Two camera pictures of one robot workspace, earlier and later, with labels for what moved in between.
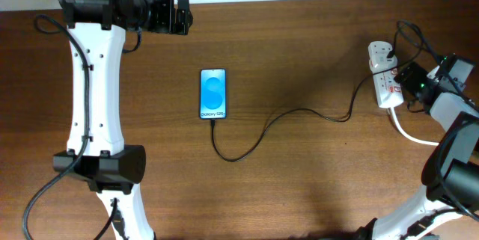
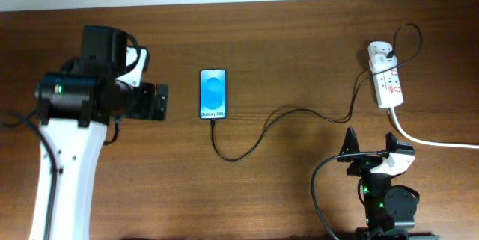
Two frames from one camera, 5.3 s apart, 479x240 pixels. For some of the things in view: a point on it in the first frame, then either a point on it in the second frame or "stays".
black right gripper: x=419 y=72 -> x=365 y=163
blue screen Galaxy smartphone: x=212 y=93 stays
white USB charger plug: x=379 y=63 stays
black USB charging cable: x=322 y=114 stays
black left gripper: x=165 y=23 -> x=145 y=105
